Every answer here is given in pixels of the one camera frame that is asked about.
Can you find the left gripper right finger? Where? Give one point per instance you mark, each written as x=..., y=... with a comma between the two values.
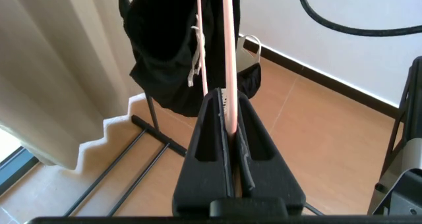
x=273, y=181

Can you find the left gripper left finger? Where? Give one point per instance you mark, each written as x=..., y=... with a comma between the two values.
x=201, y=181

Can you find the pink clothes hanger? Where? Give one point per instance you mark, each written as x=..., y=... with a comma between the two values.
x=229, y=69

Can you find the black shorts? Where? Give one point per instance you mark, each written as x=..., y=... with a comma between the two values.
x=158, y=36

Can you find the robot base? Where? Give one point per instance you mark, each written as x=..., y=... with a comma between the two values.
x=405, y=184

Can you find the black clothes rack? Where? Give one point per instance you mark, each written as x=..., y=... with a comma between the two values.
x=158, y=135

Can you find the white laundry basket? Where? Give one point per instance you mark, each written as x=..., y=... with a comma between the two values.
x=245, y=57

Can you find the window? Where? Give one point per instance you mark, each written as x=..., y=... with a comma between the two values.
x=13, y=166

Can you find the beige curtain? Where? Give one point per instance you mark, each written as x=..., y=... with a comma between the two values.
x=49, y=69

